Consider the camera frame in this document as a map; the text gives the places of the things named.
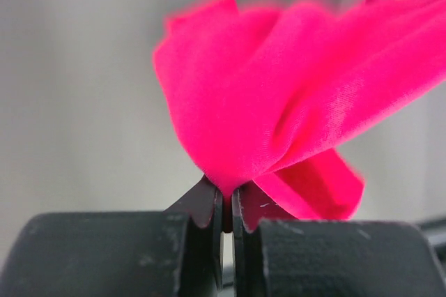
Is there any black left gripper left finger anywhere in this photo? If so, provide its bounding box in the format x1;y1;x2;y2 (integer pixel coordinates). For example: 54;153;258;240
1;178;223;297

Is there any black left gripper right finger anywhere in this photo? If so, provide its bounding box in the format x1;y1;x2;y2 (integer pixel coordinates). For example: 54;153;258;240
232;185;445;297

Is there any pink red t shirt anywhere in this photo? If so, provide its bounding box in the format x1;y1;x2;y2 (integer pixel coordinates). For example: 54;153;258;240
153;0;445;220

